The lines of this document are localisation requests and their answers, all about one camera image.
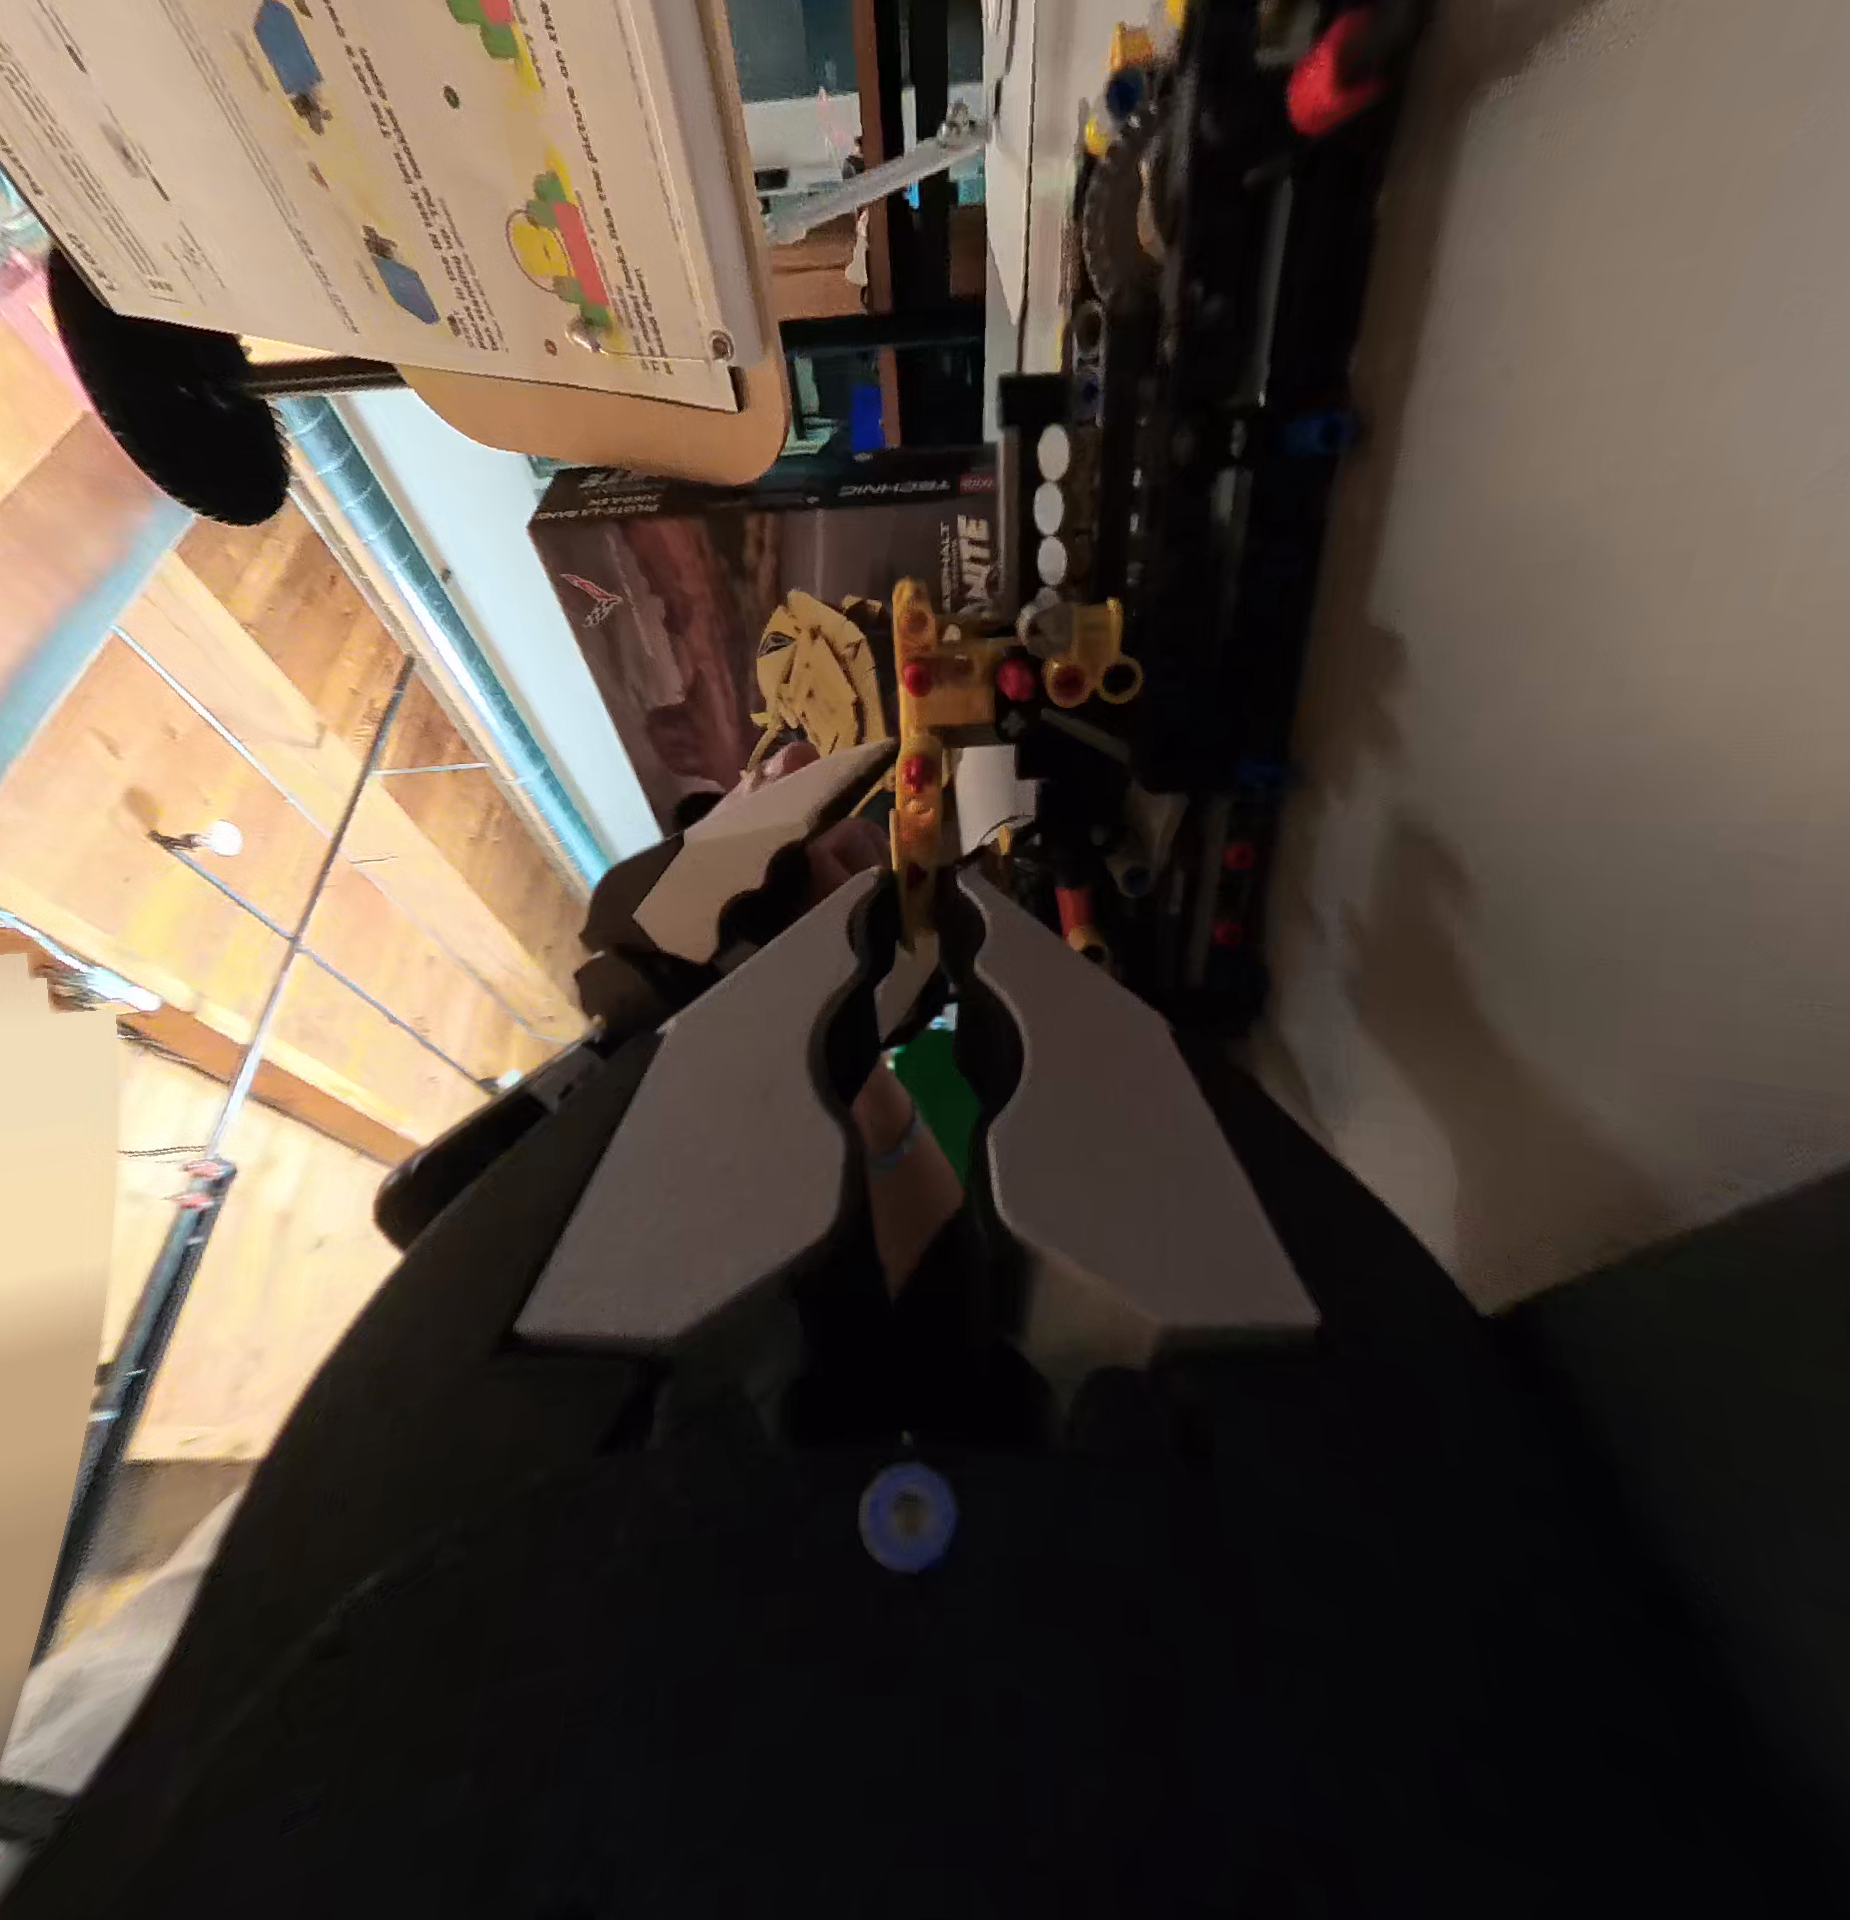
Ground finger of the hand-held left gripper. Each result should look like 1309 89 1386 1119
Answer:
630 740 896 968

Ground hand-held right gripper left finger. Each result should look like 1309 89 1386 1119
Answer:
509 868 889 1359

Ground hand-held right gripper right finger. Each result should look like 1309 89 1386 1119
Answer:
945 869 1323 1393

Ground yellow lego connector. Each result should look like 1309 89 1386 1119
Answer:
884 576 959 963

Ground partly built lego car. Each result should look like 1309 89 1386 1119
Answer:
895 0 1438 1041

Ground black lego set box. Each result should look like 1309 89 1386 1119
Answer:
524 441 1050 840

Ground person's left hand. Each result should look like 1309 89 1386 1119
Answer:
740 741 895 904

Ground wooden book stand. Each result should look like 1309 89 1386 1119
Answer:
0 0 1050 491

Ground black pole lamp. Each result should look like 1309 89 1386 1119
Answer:
44 244 419 530

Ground printed instruction sheet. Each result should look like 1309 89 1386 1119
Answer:
0 0 749 418

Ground silver ventilation duct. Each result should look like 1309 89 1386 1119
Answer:
267 387 630 904

